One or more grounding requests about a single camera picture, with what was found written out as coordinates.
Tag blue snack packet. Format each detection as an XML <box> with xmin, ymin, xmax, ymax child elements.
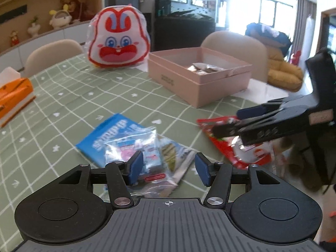
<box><xmin>76</xmin><ymin>113</ymin><xmax>148</xmax><ymax>169</ymax></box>

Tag pink cardboard box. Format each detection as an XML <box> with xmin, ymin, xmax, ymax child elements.
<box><xmin>147</xmin><ymin>47</ymin><xmax>253</xmax><ymax>109</ymax></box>

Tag beige padded chair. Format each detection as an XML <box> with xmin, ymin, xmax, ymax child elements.
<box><xmin>25</xmin><ymin>39</ymin><xmax>84</xmax><ymax>78</ymax></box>
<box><xmin>201</xmin><ymin>31</ymin><xmax>269</xmax><ymax>83</ymax></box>

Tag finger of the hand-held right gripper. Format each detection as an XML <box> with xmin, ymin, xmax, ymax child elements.
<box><xmin>236</xmin><ymin>94</ymin><xmax>315</xmax><ymax>122</ymax></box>
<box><xmin>211</xmin><ymin>111</ymin><xmax>311</xmax><ymax>146</ymax></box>

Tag clear pink-print snack packet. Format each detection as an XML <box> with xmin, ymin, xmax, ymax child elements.
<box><xmin>104</xmin><ymin>127</ymin><xmax>179</xmax><ymax>197</ymax></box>

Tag grey curtain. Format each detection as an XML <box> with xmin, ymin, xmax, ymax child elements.
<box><xmin>297</xmin><ymin>0</ymin><xmax>319</xmax><ymax>55</ymax></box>

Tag bunny-face plastic bag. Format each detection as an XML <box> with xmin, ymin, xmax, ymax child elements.
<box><xmin>87</xmin><ymin>5</ymin><xmax>151</xmax><ymax>69</ymax></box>

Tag brown snack packet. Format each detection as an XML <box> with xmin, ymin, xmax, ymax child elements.
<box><xmin>203</xmin><ymin>66</ymin><xmax>227</xmax><ymax>74</ymax></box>

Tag small red figurine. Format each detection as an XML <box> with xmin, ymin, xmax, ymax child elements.
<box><xmin>9</xmin><ymin>30</ymin><xmax>20</xmax><ymax>47</ymax></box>

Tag glass fish tank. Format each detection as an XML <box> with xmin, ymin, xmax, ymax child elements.
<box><xmin>155</xmin><ymin>0</ymin><xmax>220</xmax><ymax>19</ymax></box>

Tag flat screen television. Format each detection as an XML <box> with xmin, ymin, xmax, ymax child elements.
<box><xmin>322</xmin><ymin>16</ymin><xmax>336</xmax><ymax>56</ymax></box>

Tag large window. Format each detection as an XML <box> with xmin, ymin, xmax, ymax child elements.
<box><xmin>231</xmin><ymin>0</ymin><xmax>300</xmax><ymax>36</ymax></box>

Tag white plush toy yellow ears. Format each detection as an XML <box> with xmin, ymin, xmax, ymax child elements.
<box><xmin>49</xmin><ymin>4</ymin><xmax>73</xmax><ymax>31</ymax></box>

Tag silver green-striped snack packet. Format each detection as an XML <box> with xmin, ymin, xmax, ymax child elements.
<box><xmin>157</xmin><ymin>136</ymin><xmax>196</xmax><ymax>190</ymax></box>

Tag black fish tank cabinet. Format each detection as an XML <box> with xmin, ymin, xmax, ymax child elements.
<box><xmin>154</xmin><ymin>14</ymin><xmax>217</xmax><ymax>52</ymax></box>

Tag dark blue jacket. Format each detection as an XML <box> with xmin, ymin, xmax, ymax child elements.
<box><xmin>245</xmin><ymin>22</ymin><xmax>292</xmax><ymax>52</ymax></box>

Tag small figurine white pot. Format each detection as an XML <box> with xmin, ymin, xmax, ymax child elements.
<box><xmin>28</xmin><ymin>16</ymin><xmax>40</xmax><ymax>38</ymax></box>

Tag red decoration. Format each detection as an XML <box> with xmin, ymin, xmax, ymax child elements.
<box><xmin>290</xmin><ymin>50</ymin><xmax>302</xmax><ymax>65</ymax></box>

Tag green checked tablecloth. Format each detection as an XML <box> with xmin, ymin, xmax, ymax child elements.
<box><xmin>0</xmin><ymin>52</ymin><xmax>263</xmax><ymax>252</ymax></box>

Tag yellow puffer jacket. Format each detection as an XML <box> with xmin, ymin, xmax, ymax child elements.
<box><xmin>266</xmin><ymin>49</ymin><xmax>304</xmax><ymax>92</ymax></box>

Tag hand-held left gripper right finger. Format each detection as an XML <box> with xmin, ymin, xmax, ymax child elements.
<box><xmin>195</xmin><ymin>154</ymin><xmax>282</xmax><ymax>208</ymax></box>

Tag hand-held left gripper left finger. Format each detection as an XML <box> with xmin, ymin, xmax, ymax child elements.
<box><xmin>56</xmin><ymin>150</ymin><xmax>144</xmax><ymax>207</ymax></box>

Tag brown plush toy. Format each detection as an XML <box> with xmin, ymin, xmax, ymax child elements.
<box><xmin>59</xmin><ymin>0</ymin><xmax>89</xmax><ymax>23</ymax></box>

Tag red snack packet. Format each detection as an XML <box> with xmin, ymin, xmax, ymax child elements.
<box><xmin>197</xmin><ymin>115</ymin><xmax>275</xmax><ymax>170</ymax></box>

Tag orange tissue box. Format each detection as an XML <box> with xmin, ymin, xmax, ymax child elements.
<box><xmin>0</xmin><ymin>67</ymin><xmax>37</xmax><ymax>128</ymax></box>

